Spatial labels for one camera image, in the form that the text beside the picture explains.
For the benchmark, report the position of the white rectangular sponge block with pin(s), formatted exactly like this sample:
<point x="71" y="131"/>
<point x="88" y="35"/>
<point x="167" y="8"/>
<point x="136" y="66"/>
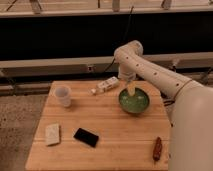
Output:
<point x="52" y="134"/>

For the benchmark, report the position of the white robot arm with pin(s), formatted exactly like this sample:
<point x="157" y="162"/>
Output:
<point x="191" y="120"/>

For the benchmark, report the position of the small white bottle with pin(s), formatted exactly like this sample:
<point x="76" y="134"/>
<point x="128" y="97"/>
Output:
<point x="105" y="85"/>

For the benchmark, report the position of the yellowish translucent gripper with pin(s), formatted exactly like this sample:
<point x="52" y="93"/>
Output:
<point x="131" y="87"/>

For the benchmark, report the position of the green ceramic bowl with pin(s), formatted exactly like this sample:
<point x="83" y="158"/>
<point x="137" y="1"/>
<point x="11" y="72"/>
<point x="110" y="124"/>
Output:
<point x="135" y="104"/>

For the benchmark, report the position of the black smartphone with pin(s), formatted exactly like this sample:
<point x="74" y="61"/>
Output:
<point x="86" y="137"/>

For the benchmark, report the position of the translucent plastic cup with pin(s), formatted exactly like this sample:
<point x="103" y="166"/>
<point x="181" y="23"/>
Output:
<point x="62" y="94"/>

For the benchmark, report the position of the wooden cutting board table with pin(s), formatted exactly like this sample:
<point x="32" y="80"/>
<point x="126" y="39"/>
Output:
<point x="125" y="142"/>

